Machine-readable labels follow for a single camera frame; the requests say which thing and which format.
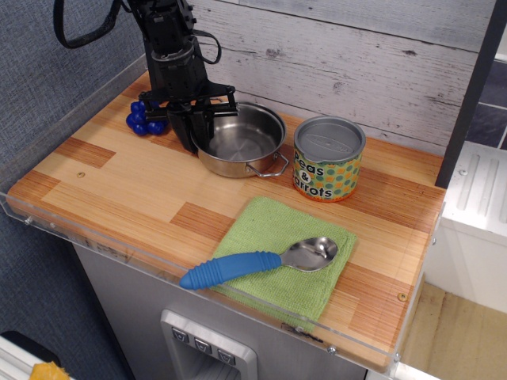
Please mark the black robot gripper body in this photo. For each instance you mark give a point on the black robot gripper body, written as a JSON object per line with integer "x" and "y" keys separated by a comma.
{"x": 180, "y": 85}

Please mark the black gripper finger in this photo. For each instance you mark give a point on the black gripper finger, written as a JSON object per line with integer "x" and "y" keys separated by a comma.
{"x": 203, "y": 129}
{"x": 182, "y": 125}

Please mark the silver steel pot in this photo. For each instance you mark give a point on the silver steel pot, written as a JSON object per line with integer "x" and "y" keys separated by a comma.
{"x": 245, "y": 145}

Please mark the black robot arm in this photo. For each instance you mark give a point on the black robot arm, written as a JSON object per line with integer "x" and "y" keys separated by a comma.
{"x": 165, "y": 24}

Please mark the blue plastic blueberry cluster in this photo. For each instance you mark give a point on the blue plastic blueberry cluster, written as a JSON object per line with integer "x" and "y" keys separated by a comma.
{"x": 137, "y": 121}

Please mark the peas and carrots can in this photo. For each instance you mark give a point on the peas and carrots can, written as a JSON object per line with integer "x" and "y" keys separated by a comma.
{"x": 327, "y": 158}

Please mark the grey toy fridge cabinet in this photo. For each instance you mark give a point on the grey toy fridge cabinet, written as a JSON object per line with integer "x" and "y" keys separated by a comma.
{"x": 133, "y": 302}

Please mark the silver dispenser button panel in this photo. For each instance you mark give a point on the silver dispenser button panel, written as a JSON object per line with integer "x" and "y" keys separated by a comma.
{"x": 198, "y": 352}

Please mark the yellow object at corner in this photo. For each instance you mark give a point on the yellow object at corner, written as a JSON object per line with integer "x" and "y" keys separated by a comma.
{"x": 48, "y": 371}

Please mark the white toy sink unit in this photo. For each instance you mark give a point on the white toy sink unit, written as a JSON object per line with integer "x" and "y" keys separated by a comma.
{"x": 467, "y": 256}

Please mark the clear acrylic table guard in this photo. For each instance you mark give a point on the clear acrylic table guard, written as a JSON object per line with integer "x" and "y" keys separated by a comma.
{"x": 149, "y": 204}

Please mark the blue handled metal spoon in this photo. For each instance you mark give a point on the blue handled metal spoon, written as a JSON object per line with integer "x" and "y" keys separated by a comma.
{"x": 309, "y": 255}

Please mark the dark grey right post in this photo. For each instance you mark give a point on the dark grey right post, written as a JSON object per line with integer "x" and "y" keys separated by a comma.
{"x": 480, "y": 73}

